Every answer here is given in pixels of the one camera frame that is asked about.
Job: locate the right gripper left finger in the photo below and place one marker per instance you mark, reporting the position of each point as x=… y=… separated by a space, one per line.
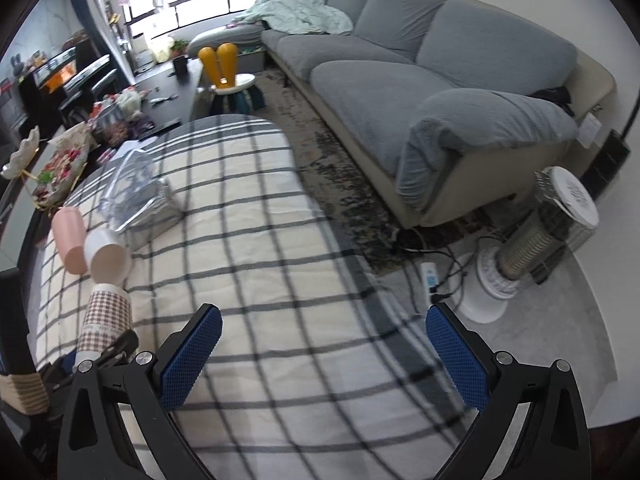
x=94 y=440

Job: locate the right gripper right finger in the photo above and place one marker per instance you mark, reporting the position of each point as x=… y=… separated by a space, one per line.
x=553 y=442

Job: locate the houndstooth patterned paper cup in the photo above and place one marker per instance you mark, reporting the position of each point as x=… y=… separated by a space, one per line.
x=108 y=315

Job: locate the white paper cup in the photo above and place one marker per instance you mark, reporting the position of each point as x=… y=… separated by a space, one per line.
x=107 y=257

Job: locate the pink cup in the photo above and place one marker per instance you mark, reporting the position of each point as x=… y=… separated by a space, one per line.
x=69 y=233

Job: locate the grey transparent cup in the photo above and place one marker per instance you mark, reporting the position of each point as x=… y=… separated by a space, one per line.
x=143 y=215

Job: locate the clear plastic cup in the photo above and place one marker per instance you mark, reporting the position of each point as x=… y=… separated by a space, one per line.
x=132 y=172

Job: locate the white power strip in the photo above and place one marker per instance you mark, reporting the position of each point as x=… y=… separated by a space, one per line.
x=429 y=277

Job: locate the two tier snack tray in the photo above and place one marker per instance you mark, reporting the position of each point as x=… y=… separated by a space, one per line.
x=60 y=173

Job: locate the electric heater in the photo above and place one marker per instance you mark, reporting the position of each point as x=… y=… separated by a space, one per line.
x=562 y=216

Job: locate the checkered tablecloth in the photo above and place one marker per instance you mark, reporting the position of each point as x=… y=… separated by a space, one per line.
x=320 y=371

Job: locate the black piano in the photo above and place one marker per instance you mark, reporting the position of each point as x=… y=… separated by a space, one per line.
x=61 y=86

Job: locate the black coffee table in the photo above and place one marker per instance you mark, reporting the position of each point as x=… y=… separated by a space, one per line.
x=170 y=97

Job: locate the yellow rabbit ear stool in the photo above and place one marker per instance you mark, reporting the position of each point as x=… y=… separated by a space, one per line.
x=231 y=90

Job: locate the black mug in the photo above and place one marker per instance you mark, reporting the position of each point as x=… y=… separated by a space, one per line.
x=180 y=63

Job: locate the potted plant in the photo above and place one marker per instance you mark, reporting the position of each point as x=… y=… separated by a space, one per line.
x=178 y=48

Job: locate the grey sofa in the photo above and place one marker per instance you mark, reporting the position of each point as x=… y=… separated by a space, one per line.
x=444 y=105

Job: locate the blue left curtain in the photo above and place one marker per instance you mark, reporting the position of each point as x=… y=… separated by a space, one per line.
x=92 y=18

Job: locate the light green blanket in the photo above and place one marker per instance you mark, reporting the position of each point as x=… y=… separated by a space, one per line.
x=297 y=17

